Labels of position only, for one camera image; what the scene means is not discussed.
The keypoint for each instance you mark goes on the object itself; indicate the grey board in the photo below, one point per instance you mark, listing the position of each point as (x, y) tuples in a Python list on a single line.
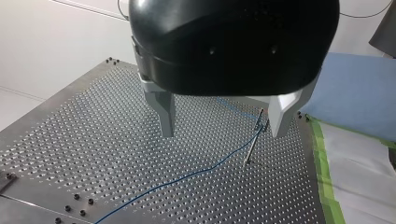
[(353, 93)]

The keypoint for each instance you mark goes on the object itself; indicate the metal post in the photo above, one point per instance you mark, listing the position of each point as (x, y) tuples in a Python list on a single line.
[(253, 140)]

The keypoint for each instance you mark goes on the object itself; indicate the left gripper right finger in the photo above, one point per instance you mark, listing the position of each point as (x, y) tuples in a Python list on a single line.
[(281, 113)]

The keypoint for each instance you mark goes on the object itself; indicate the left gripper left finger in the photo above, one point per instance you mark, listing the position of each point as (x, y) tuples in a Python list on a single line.
[(165, 109)]

